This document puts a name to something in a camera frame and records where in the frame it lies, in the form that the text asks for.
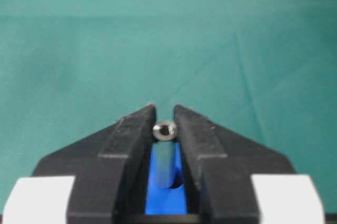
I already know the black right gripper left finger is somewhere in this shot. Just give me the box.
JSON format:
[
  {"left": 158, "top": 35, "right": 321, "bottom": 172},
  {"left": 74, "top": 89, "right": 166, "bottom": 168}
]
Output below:
[{"left": 32, "top": 104, "right": 156, "bottom": 223}]

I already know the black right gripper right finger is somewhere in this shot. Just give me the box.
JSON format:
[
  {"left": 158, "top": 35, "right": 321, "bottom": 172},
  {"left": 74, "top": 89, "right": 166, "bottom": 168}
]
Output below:
[{"left": 174, "top": 105, "right": 296, "bottom": 223}]

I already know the small silver metal shaft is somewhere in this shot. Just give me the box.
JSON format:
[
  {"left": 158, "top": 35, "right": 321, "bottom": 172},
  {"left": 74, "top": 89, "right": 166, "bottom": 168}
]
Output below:
[{"left": 153, "top": 120, "right": 177, "bottom": 188}]

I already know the small blue plastic gear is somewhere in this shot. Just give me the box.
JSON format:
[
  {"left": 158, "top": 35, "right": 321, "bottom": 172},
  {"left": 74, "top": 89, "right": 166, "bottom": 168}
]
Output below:
[{"left": 145, "top": 143, "right": 187, "bottom": 215}]

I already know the green cloth mat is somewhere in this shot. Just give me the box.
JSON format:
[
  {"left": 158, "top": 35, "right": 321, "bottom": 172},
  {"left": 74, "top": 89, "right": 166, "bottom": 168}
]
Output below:
[{"left": 1, "top": 0, "right": 336, "bottom": 184}]

